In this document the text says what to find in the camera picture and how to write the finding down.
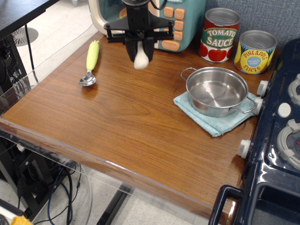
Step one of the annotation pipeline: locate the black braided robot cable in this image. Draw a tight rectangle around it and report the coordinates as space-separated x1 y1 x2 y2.
149 0 168 11

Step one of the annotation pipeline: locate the black table leg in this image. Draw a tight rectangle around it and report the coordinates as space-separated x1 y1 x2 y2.
96 190 128 225

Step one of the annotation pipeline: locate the plush white brown mushroom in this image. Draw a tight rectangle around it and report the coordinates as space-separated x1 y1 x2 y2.
134 41 149 70

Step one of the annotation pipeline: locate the black desk at left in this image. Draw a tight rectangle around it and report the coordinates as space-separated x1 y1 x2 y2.
0 0 58 40

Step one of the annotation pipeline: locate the spoon with yellow-green handle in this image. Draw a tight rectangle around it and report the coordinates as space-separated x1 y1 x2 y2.
79 40 99 86

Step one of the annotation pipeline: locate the blue floor cable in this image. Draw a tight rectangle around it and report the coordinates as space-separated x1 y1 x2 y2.
47 166 73 225

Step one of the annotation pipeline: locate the pineapple slices can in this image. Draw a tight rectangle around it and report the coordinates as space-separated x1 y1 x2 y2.
234 30 278 75

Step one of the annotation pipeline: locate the stainless steel pot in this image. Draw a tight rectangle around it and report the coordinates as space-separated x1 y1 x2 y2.
180 67 256 117

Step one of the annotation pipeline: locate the light blue cloth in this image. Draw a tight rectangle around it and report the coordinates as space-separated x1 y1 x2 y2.
173 92 255 137

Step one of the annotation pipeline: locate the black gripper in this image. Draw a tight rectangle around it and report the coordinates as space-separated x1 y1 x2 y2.
104 0 174 62

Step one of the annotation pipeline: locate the teal cream toy microwave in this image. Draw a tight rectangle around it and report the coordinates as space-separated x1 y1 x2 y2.
88 0 206 52

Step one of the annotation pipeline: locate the orange toy plate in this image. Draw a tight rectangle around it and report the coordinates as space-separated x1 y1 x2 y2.
119 8 127 19

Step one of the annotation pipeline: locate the tomato sauce can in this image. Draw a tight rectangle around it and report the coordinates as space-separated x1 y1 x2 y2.
199 7 241 63

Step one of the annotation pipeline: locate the dark blue toy stove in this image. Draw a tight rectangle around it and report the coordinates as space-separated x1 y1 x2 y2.
209 39 300 225

